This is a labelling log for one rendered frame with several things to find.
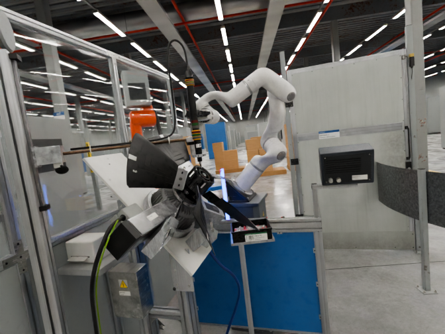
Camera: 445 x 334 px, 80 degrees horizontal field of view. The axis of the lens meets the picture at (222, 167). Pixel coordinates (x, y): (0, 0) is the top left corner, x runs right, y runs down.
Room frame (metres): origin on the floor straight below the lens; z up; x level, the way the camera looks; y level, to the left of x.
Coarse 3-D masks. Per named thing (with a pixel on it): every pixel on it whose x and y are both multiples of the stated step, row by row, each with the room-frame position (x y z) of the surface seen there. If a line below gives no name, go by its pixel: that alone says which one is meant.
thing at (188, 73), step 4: (188, 68) 1.29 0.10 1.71; (188, 72) 1.28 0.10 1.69; (188, 76) 1.28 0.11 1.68; (192, 76) 1.29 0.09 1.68; (196, 140) 1.28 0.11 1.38; (200, 140) 1.29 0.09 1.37; (196, 144) 1.28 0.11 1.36; (200, 144) 1.28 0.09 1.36; (196, 148) 1.28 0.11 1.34; (200, 148) 1.28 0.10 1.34; (196, 152) 1.28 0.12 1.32; (200, 152) 1.28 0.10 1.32; (200, 160) 1.28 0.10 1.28
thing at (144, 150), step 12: (132, 144) 1.00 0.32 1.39; (144, 144) 1.04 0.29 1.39; (144, 156) 1.02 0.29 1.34; (156, 156) 1.06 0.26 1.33; (168, 156) 1.11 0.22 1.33; (144, 168) 1.01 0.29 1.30; (156, 168) 1.05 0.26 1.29; (168, 168) 1.09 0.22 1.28; (132, 180) 0.95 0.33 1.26; (144, 180) 1.00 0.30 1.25; (156, 180) 1.04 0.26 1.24; (168, 180) 1.09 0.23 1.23
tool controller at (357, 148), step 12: (360, 144) 1.42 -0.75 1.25; (324, 156) 1.40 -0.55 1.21; (336, 156) 1.39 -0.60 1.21; (348, 156) 1.37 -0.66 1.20; (360, 156) 1.36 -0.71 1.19; (372, 156) 1.34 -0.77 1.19; (324, 168) 1.42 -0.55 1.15; (336, 168) 1.40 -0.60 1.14; (348, 168) 1.39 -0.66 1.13; (360, 168) 1.37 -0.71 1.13; (372, 168) 1.36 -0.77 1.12; (324, 180) 1.44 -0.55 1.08; (336, 180) 1.40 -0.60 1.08; (348, 180) 1.40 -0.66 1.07; (360, 180) 1.39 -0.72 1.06; (372, 180) 1.38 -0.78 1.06
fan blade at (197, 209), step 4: (200, 196) 1.05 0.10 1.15; (200, 200) 1.01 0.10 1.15; (196, 204) 0.92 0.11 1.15; (200, 204) 0.98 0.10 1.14; (196, 208) 0.90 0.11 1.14; (200, 208) 0.95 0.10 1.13; (196, 212) 0.88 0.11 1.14; (200, 212) 0.93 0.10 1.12; (196, 216) 0.87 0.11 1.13; (200, 216) 0.91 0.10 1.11; (204, 216) 0.96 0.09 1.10; (196, 220) 0.86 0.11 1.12; (200, 220) 0.89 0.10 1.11; (204, 220) 0.94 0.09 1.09; (200, 224) 0.87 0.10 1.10; (204, 224) 0.92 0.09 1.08; (204, 228) 0.90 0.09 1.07; (204, 232) 0.88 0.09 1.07; (208, 236) 0.92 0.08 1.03; (208, 240) 0.89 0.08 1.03; (212, 248) 0.91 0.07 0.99
